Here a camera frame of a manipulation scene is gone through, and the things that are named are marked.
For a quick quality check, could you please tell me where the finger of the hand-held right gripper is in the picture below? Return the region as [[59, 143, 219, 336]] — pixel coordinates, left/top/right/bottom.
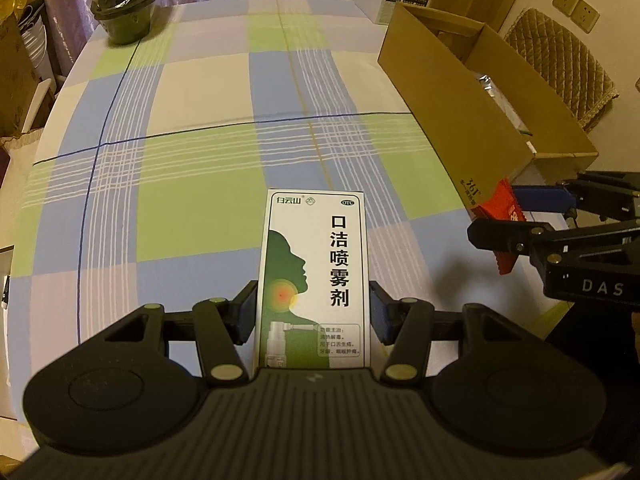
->
[[466, 216, 640, 262], [510, 170, 640, 222]]

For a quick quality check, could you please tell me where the red packet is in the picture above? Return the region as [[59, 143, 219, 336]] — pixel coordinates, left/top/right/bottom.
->
[[472, 178, 531, 276]]

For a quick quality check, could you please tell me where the brown cardboard box container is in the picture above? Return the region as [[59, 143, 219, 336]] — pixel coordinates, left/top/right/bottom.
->
[[377, 3, 600, 211]]

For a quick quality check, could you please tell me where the large brown cardboard box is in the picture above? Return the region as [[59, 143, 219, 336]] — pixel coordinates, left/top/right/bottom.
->
[[0, 10, 39, 137]]

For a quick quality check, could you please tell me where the green spray medicine box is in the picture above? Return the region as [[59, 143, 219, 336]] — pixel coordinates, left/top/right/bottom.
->
[[252, 188, 372, 370]]

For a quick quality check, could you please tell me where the silver foil pouch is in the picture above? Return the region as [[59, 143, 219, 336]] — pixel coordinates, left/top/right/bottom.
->
[[475, 72, 534, 136]]

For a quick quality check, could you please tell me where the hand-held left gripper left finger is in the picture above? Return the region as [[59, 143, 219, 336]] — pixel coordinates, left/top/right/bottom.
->
[[102, 280, 259, 387]]

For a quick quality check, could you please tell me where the stack of white bowls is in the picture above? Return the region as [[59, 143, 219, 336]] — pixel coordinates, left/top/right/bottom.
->
[[17, 0, 54, 84]]

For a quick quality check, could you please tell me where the dark green lidded bowl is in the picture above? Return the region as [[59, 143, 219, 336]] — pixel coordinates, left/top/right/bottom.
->
[[89, 0, 165, 45]]

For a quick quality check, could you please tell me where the checked tablecloth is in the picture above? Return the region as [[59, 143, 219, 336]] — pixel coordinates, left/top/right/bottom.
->
[[0, 0, 568, 412]]

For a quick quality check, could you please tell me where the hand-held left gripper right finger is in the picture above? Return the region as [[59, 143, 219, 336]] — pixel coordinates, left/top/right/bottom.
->
[[369, 281, 526, 387]]

